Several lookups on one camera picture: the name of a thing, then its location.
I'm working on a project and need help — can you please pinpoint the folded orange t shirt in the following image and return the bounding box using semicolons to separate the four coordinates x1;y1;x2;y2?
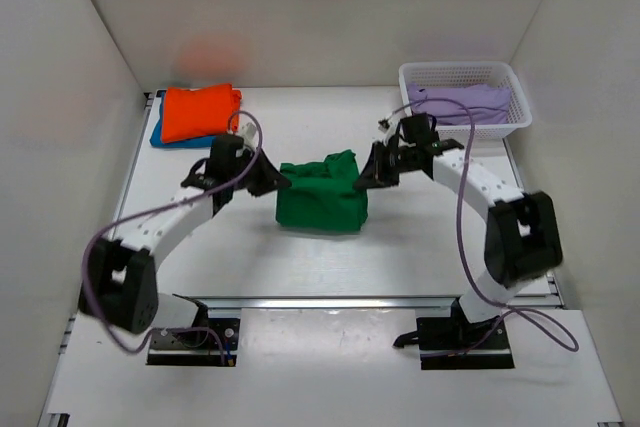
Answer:
160;84;243;144

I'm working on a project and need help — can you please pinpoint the purple t shirt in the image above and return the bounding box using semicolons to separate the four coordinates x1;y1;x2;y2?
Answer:
407;84;512;125

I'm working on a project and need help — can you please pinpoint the folded blue t shirt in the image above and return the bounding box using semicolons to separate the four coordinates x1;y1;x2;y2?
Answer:
149;91;240;149

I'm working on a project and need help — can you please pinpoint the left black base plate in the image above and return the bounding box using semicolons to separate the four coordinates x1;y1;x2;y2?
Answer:
146;310;241;368

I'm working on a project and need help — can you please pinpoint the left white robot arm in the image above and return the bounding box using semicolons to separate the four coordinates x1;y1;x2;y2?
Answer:
78;134;291;345

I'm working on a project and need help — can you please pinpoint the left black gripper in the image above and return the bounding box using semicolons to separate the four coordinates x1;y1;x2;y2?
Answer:
232;144;291;195

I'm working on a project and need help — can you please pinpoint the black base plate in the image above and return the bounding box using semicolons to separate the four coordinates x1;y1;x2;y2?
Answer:
146;310;241;368
393;312;515;371

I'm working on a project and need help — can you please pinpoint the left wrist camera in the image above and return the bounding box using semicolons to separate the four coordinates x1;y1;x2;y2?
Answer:
238;123;258;149

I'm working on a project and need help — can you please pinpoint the green t shirt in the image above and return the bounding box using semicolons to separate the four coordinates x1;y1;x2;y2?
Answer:
275;150;368;234

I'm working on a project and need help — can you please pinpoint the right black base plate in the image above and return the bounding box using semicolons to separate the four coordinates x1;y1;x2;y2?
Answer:
393;312;515;371

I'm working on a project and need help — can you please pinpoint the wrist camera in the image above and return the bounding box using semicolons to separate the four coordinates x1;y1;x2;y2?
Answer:
238;123;258;149
378;116;398;141

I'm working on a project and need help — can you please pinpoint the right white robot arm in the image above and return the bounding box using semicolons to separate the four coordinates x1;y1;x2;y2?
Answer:
353;114;563;348

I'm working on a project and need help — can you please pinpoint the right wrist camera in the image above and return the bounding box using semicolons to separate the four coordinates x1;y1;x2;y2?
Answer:
378;116;398;141

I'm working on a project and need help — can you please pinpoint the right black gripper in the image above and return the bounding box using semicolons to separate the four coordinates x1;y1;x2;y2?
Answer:
354;141;416;191

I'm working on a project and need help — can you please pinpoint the white plastic basket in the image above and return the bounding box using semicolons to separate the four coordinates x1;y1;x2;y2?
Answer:
398;61;532;141

